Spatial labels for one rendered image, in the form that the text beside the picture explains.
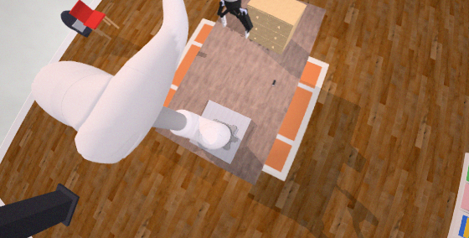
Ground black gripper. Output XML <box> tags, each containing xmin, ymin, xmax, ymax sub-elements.
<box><xmin>217</xmin><ymin>0</ymin><xmax>253</xmax><ymax>39</ymax></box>

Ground light wooden chest of drawers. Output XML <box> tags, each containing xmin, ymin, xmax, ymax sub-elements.
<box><xmin>247</xmin><ymin>0</ymin><xmax>307</xmax><ymax>41</ymax></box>

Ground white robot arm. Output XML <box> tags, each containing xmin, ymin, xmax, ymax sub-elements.
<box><xmin>31</xmin><ymin>0</ymin><xmax>239</xmax><ymax>163</ymax></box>

